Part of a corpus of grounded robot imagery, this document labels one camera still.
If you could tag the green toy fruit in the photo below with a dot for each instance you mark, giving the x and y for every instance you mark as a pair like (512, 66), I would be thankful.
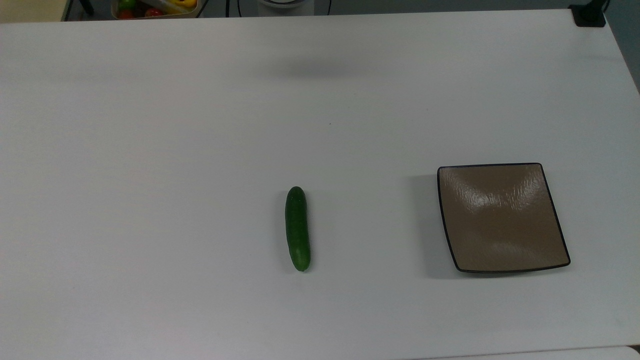
(126, 4)

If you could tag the red toy fruit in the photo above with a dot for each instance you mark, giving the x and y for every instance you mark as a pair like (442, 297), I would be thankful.
(153, 12)
(125, 14)

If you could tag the green cucumber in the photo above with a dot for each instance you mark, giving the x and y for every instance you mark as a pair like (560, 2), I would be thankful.
(297, 230)

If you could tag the black table clamp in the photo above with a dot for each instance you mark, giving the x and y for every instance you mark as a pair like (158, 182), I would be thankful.
(589, 16)

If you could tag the black stand leg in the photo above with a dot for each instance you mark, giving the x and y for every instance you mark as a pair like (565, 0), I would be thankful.
(86, 6)

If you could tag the clear bin of toy fruit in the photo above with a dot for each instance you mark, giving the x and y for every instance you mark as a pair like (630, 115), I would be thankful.
(159, 14)

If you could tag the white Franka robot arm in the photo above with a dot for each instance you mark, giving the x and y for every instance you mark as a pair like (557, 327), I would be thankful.
(285, 3)

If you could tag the brown square ceramic plate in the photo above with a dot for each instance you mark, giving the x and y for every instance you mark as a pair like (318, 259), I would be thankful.
(502, 220)

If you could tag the yellow toy fruit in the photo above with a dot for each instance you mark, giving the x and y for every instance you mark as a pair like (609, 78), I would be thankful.
(182, 4)

